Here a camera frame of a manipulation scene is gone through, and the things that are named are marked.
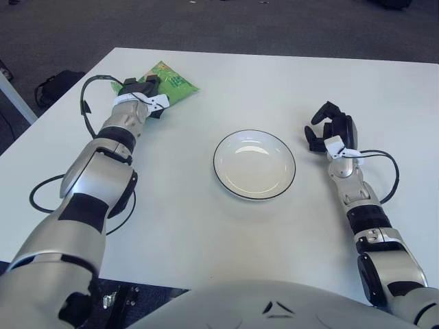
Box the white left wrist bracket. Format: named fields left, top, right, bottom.
left=112, top=92, right=171, bottom=112

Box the black left elbow cable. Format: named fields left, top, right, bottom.
left=29, top=173, right=137, bottom=237

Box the white table leg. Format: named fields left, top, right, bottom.
left=0, top=71, right=38, bottom=125

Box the green snack bag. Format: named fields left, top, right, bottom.
left=110, top=60, right=201, bottom=111

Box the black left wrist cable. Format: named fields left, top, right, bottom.
left=80, top=74, right=125, bottom=138

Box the black waist bracket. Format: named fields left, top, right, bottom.
left=102, top=284, right=142, bottom=321

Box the white plate black rim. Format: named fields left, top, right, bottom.
left=213, top=129, right=297, bottom=202

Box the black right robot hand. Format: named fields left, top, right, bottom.
left=304, top=100, right=359, bottom=154

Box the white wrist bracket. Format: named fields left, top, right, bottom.
left=324, top=135, right=364, bottom=163
left=112, top=92, right=171, bottom=112

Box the grey robot torso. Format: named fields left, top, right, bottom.
left=126, top=278, right=423, bottom=329

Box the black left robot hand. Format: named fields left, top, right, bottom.
left=118, top=76, right=165, bottom=120

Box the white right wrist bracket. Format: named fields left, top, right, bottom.
left=324, top=135, right=364, bottom=163

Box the black backpack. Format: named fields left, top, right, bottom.
left=34, top=69, right=86, bottom=108

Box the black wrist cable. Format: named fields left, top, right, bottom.
left=80, top=74, right=125, bottom=138
left=356, top=148, right=401, bottom=205

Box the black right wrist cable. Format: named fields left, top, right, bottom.
left=356, top=148, right=401, bottom=205

